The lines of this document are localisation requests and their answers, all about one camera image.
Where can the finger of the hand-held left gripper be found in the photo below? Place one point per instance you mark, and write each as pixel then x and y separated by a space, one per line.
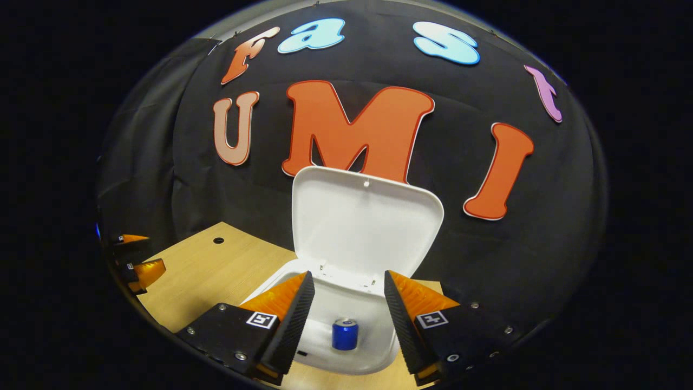
pixel 130 241
pixel 143 272

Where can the silver blue pop can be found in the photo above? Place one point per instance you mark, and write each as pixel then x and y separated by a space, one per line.
pixel 345 336

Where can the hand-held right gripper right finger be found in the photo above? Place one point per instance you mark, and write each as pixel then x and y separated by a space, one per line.
pixel 403 330

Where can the white desktop garbage bin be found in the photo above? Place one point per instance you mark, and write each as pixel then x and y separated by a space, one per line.
pixel 357 227

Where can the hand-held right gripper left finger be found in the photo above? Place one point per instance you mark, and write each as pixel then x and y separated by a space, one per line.
pixel 295 330

